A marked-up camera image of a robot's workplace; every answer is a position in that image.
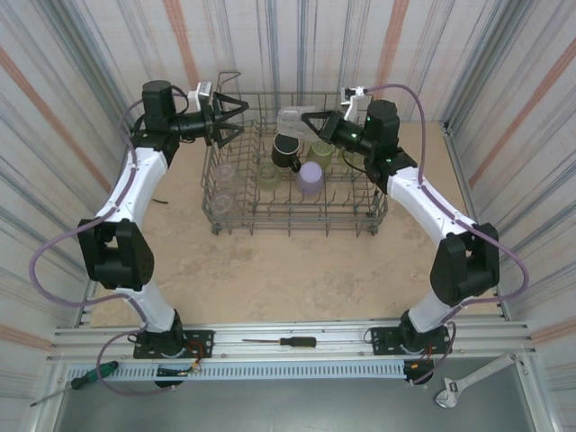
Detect short green plastic cup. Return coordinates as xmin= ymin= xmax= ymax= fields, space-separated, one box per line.
xmin=306 ymin=141 xmax=335 ymax=171

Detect black mug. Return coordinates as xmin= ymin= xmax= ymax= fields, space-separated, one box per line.
xmin=271 ymin=133 xmax=303 ymax=174

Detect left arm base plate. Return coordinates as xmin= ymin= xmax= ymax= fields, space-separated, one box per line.
xmin=133 ymin=329 xmax=215 ymax=360

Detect lavender plastic cup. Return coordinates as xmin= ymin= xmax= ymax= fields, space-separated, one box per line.
xmin=295 ymin=161 xmax=325 ymax=195

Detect black handled screwdriver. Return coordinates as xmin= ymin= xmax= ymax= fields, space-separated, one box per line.
xmin=241 ymin=336 xmax=318 ymax=347

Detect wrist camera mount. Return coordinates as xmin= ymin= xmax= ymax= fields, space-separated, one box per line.
xmin=339 ymin=85 xmax=368 ymax=122
xmin=187 ymin=80 xmax=213 ymax=113

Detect green handled screwdriver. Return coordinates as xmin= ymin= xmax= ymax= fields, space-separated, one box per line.
xmin=30 ymin=360 xmax=120 ymax=408

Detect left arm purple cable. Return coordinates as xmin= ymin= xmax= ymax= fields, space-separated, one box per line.
xmin=29 ymin=87 xmax=190 ymax=397

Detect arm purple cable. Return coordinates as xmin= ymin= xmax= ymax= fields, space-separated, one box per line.
xmin=29 ymin=87 xmax=190 ymax=397
xmin=364 ymin=83 xmax=528 ymax=387

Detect slotted cable duct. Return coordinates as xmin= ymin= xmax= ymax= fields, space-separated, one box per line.
xmin=66 ymin=362 xmax=408 ymax=383

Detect pale yellow translucent cup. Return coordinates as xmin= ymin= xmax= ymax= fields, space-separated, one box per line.
xmin=256 ymin=162 xmax=283 ymax=191

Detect clear plastic cup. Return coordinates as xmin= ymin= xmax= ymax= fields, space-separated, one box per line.
xmin=209 ymin=192 xmax=236 ymax=216
xmin=211 ymin=162 xmax=236 ymax=186

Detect silver adjustable wrench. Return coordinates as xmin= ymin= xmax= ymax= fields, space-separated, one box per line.
xmin=434 ymin=352 xmax=526 ymax=410

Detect clear frosted tall tumbler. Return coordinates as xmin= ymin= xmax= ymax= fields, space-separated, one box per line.
xmin=275 ymin=104 xmax=320 ymax=141

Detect grey wire dish rack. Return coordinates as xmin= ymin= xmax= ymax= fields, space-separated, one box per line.
xmin=201 ymin=70 xmax=390 ymax=239

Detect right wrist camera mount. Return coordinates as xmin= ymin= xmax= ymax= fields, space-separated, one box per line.
xmin=339 ymin=85 xmax=368 ymax=122

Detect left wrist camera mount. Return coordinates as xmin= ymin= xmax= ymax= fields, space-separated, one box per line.
xmin=187 ymin=80 xmax=213 ymax=113

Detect aluminium mounting rail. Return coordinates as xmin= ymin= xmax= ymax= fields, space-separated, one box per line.
xmin=47 ymin=319 xmax=539 ymax=365

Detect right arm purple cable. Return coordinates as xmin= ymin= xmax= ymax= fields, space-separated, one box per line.
xmin=364 ymin=83 xmax=528 ymax=387

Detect tall green plastic cup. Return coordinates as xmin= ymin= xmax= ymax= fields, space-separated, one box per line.
xmin=339 ymin=148 xmax=366 ymax=170

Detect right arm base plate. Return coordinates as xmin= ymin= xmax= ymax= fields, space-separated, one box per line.
xmin=371 ymin=326 xmax=453 ymax=356

